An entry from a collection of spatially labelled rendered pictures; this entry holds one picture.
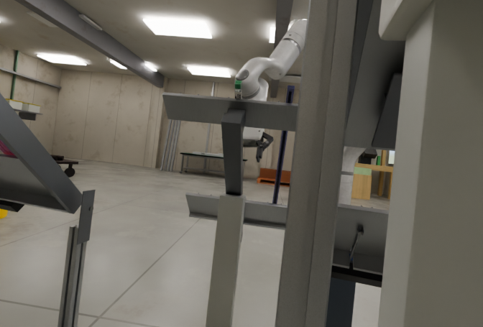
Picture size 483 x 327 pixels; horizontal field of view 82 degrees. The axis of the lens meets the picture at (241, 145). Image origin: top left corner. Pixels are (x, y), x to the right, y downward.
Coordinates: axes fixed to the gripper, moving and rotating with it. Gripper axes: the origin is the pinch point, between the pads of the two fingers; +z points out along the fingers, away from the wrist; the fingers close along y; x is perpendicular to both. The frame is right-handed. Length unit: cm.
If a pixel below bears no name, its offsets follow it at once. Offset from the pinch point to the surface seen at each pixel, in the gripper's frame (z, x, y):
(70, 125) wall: -468, -583, 868
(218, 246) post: 28.0, 3.6, 1.0
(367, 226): 20.2, 5.0, -33.0
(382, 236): 21.1, 1.7, -36.6
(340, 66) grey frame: 24, 54, -23
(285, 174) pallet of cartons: -361, -686, 67
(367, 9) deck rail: 14, 53, -26
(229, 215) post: 21.5, 7.2, -1.5
